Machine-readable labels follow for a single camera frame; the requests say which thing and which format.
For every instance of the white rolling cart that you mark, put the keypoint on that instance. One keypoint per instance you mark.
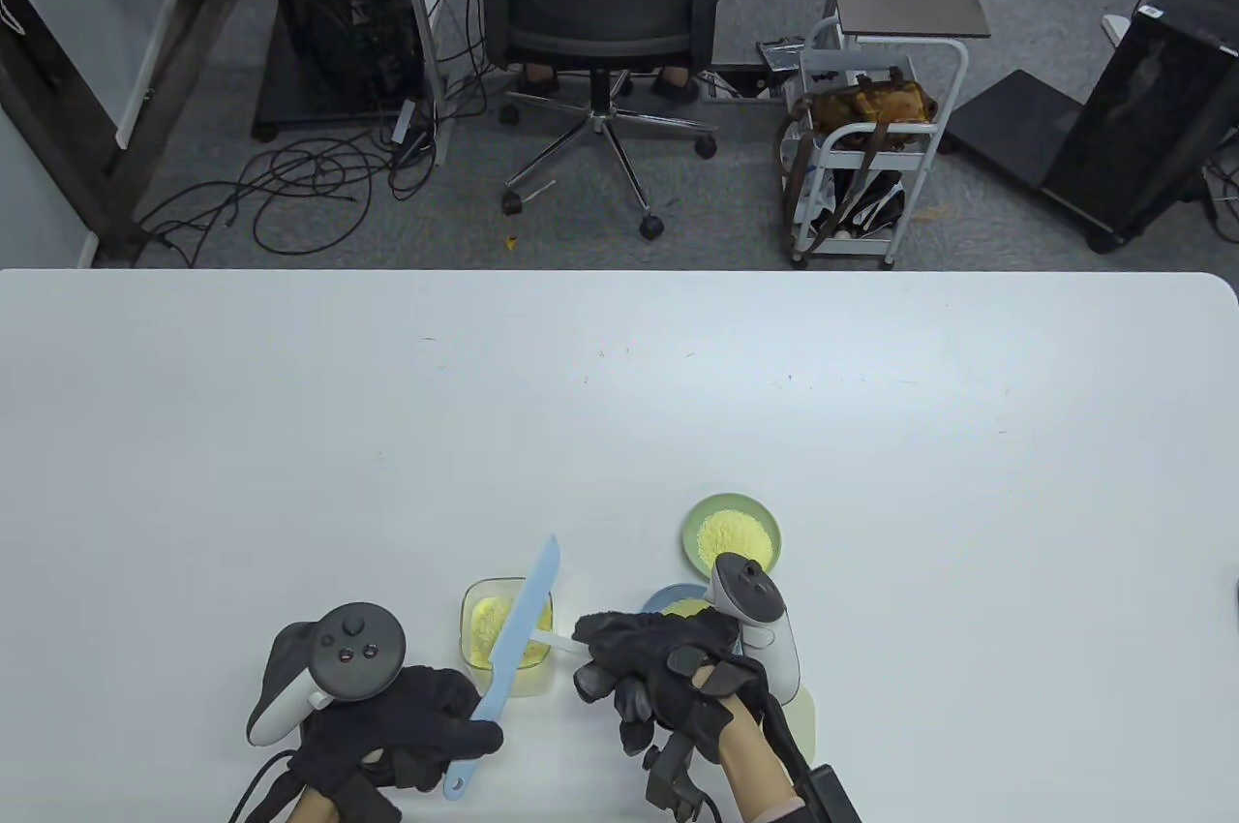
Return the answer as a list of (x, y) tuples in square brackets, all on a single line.
[(861, 248)]

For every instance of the green round dish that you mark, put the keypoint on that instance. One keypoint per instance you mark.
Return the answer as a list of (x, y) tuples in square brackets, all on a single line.
[(702, 528)]

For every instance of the person's left hand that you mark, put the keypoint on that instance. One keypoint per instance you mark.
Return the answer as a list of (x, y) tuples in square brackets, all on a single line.
[(407, 726)]

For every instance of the light blue plastic knife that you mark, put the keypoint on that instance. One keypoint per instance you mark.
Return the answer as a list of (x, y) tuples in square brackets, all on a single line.
[(518, 639)]

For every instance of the person's left forearm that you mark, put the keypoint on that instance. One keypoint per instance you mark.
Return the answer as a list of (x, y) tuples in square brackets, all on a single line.
[(312, 806)]

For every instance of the black white right controller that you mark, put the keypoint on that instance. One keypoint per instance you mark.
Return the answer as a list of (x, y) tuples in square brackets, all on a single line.
[(755, 595)]

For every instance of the white coffee spoon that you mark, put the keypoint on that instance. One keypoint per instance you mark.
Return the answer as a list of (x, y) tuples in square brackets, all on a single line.
[(552, 639)]

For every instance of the pale green container lid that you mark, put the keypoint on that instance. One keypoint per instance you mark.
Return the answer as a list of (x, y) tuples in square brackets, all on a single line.
[(805, 712)]

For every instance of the grey power strip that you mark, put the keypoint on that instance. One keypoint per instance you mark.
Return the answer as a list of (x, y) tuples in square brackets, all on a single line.
[(405, 124)]

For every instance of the black white controller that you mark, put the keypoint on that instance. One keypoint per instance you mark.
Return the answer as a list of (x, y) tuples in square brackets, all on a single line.
[(353, 649), (755, 595)]

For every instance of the brown leather bag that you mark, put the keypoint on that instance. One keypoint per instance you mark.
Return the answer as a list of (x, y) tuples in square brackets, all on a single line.
[(876, 102)]

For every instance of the blue round dish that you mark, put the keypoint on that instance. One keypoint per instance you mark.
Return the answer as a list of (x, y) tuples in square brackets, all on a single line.
[(668, 598)]

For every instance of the black white left controller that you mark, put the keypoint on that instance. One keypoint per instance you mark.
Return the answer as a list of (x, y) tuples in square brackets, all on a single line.
[(353, 649)]

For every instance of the clear chicken bouillon container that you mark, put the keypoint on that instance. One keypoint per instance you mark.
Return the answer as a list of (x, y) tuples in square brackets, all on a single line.
[(479, 620)]

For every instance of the person's right hand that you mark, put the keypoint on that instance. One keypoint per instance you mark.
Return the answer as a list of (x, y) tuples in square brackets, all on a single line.
[(658, 658)]

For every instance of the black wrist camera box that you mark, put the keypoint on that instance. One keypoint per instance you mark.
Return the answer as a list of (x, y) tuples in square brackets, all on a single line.
[(832, 794)]

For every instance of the white metal desk leg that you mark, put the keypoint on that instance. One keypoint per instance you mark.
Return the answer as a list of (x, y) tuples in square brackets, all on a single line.
[(414, 10)]

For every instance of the dark wooden desk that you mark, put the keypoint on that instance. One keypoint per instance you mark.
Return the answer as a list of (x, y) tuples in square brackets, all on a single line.
[(165, 97)]

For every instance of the black flat platform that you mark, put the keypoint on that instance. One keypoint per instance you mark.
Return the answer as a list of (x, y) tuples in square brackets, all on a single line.
[(1016, 121)]

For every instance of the person's right forearm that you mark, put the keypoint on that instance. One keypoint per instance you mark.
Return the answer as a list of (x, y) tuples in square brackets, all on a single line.
[(760, 770)]

